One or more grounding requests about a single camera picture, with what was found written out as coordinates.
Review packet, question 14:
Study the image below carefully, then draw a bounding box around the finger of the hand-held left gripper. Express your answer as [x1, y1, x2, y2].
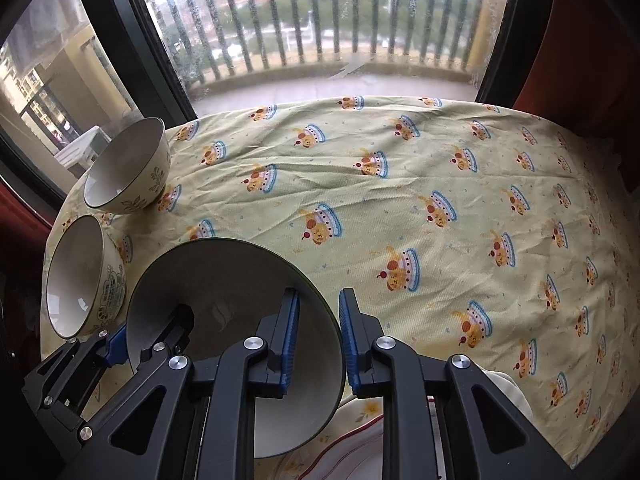
[22, 322, 128, 401]
[100, 304, 196, 401]

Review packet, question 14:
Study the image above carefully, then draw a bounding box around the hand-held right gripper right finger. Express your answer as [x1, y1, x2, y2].
[338, 287, 576, 480]

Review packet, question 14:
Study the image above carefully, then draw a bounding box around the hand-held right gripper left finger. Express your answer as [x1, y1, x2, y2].
[60, 287, 301, 480]

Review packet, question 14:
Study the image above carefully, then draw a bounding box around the large beige dark-rimmed bowl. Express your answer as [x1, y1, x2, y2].
[125, 238, 346, 459]

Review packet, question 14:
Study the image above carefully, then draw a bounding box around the small beige floral bowl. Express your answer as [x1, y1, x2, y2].
[46, 215, 126, 339]
[82, 116, 172, 214]

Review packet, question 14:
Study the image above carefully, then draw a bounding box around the small red-rimmed dish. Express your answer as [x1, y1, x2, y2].
[300, 417, 388, 480]

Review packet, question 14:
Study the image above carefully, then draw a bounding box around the white plate red trim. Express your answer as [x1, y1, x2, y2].
[285, 367, 533, 480]

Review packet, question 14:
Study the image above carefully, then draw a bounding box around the red curtain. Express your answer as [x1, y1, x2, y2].
[0, 175, 66, 241]
[510, 0, 640, 196]

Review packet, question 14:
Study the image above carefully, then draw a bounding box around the yellow printed tablecloth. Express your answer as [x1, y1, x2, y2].
[42, 95, 631, 480]

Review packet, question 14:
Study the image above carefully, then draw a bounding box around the white plastic stool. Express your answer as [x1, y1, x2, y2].
[54, 127, 113, 176]

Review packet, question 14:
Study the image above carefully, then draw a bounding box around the balcony railing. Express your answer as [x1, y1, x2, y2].
[147, 0, 488, 96]

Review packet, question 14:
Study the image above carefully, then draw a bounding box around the white hanging cloth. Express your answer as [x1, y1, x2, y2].
[10, 0, 83, 66]

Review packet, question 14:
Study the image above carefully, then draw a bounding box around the black window frame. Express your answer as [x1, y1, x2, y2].
[0, 0, 556, 201]

